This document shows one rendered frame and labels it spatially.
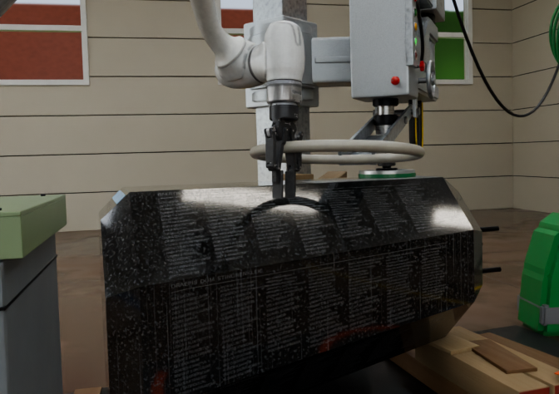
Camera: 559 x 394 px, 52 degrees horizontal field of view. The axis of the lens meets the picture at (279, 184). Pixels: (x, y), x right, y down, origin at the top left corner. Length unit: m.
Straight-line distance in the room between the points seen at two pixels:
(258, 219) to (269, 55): 0.55
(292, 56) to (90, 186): 6.60
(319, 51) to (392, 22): 0.68
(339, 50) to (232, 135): 5.23
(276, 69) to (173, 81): 6.51
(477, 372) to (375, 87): 1.05
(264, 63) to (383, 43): 0.82
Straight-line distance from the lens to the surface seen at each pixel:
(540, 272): 3.13
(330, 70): 2.81
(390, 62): 2.19
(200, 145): 7.89
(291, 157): 1.48
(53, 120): 7.98
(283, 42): 1.46
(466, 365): 2.15
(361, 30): 2.24
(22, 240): 0.80
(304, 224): 1.80
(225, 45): 1.54
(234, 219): 1.76
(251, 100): 2.84
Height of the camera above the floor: 0.92
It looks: 3 degrees down
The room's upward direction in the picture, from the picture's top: 2 degrees counter-clockwise
